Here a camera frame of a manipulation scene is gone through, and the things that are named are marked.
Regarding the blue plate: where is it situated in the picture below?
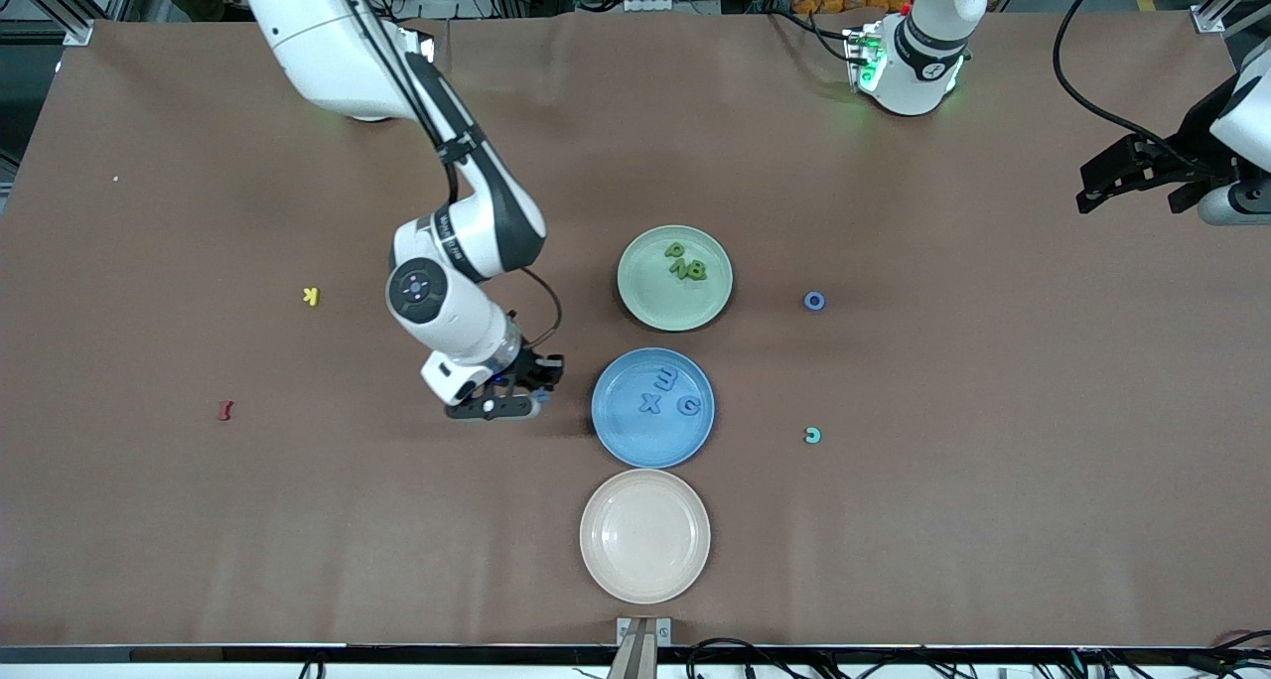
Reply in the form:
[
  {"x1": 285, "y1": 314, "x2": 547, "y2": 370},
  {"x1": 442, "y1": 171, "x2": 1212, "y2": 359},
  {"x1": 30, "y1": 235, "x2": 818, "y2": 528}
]
[{"x1": 591, "y1": 347, "x2": 716, "y2": 470}]

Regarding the brown table cover sheet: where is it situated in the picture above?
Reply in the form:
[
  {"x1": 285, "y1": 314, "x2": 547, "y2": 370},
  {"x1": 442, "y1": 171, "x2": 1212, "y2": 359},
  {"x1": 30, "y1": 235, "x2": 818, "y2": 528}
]
[{"x1": 0, "y1": 12, "x2": 1271, "y2": 650}]

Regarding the pale green plate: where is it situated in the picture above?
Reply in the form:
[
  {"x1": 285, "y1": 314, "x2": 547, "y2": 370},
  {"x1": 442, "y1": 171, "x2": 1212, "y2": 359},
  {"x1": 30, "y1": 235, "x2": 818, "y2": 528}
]
[{"x1": 617, "y1": 224, "x2": 735, "y2": 333}]

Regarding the beige plate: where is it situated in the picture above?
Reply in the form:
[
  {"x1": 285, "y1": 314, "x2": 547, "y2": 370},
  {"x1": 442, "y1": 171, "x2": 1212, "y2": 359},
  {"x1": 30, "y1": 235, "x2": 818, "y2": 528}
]
[{"x1": 579, "y1": 469, "x2": 712, "y2": 606}]

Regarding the silver aluminium frame bar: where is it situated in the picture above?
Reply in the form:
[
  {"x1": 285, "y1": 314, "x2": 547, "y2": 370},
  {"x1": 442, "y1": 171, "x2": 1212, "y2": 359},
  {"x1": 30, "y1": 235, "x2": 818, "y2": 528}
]
[
  {"x1": 0, "y1": 0, "x2": 95, "y2": 47},
  {"x1": 1195, "y1": 0, "x2": 1271, "y2": 37}
]

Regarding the metal table bracket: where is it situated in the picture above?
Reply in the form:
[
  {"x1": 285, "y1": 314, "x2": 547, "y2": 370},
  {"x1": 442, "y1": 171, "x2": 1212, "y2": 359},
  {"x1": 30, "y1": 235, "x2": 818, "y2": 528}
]
[{"x1": 616, "y1": 616, "x2": 673, "y2": 679}]

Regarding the black looped floor cable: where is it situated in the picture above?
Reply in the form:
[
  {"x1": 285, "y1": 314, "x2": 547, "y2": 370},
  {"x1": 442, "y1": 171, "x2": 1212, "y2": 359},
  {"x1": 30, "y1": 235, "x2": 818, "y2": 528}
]
[{"x1": 685, "y1": 639, "x2": 795, "y2": 679}]

